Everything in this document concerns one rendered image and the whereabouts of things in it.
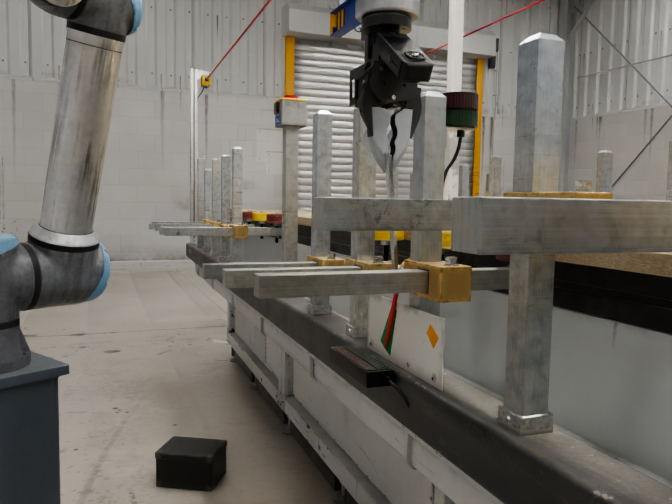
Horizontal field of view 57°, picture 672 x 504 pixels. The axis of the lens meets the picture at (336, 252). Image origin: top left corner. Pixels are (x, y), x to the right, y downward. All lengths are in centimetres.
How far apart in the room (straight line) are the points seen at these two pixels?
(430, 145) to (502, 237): 60
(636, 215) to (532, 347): 36
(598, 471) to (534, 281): 20
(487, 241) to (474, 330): 89
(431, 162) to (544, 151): 25
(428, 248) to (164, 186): 789
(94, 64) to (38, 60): 747
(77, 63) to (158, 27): 761
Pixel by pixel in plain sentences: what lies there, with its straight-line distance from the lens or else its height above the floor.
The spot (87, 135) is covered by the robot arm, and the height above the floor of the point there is 109.
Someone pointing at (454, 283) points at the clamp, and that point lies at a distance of 86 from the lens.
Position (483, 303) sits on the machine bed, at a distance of 118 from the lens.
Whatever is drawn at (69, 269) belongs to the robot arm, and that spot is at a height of 80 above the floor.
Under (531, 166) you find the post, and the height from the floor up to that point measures 100.
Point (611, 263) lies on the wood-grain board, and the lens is 91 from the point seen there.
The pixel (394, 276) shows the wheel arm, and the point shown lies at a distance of 86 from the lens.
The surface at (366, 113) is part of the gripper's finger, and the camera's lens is 86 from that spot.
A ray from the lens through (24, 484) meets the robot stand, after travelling 150.
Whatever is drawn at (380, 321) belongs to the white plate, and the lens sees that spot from 104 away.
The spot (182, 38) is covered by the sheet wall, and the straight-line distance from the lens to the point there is 901.
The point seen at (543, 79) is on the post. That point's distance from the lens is 72.
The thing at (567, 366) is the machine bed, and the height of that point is 71.
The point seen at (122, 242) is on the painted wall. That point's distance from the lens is 870.
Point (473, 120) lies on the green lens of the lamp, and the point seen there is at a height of 108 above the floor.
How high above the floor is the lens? 96
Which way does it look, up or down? 5 degrees down
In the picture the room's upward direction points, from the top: 1 degrees clockwise
